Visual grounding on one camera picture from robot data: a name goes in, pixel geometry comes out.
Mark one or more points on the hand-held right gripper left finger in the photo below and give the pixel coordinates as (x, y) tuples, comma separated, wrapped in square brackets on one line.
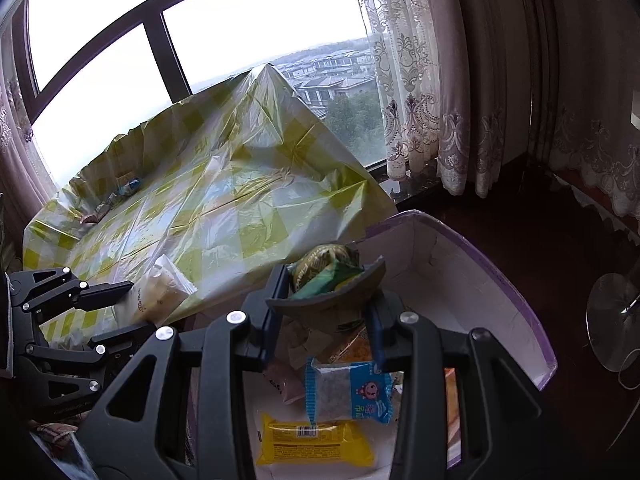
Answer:
[(267, 330)]

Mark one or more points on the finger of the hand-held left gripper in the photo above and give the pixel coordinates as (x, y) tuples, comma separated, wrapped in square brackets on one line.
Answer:
[(100, 292), (115, 347)]

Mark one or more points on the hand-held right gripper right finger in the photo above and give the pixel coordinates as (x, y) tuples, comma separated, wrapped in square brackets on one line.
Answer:
[(375, 332)]

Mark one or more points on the white translucent snack packet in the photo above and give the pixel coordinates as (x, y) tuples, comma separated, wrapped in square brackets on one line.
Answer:
[(160, 290)]

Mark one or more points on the green yellow snack packet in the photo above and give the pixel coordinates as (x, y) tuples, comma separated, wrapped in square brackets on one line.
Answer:
[(325, 280)]

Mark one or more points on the purple-edged cardboard box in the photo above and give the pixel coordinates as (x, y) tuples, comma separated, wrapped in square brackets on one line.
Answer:
[(440, 270)]

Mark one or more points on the orange snack packet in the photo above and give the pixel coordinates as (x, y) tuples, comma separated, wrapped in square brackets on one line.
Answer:
[(352, 347)]

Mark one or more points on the brown paper snack packet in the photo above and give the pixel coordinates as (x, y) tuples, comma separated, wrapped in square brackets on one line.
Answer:
[(305, 340)]

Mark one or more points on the pink snack packet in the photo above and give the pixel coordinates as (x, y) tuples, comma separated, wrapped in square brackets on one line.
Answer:
[(282, 385)]

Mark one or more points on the blue cartoon snack packet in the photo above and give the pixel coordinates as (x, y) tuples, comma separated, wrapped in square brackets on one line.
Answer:
[(367, 390)]

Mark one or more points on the dark stone window sill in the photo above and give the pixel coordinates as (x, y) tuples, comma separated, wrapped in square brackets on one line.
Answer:
[(405, 185)]

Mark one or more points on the yellow checked plastic tablecloth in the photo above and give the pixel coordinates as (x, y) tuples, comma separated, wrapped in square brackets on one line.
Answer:
[(225, 185)]

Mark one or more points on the pink patterned curtain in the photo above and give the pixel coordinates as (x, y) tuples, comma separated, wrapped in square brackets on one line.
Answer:
[(20, 160)]

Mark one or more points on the round metal stand base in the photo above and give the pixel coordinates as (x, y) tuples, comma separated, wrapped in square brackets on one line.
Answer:
[(610, 325)]

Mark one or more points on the white lace curtain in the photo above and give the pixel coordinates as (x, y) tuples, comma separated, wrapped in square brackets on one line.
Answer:
[(415, 85)]

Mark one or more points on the mauve heavy curtain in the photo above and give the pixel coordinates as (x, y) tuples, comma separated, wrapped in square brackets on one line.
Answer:
[(585, 85)]

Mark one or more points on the dark window frame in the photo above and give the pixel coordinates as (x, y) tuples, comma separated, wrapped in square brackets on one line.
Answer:
[(165, 60)]

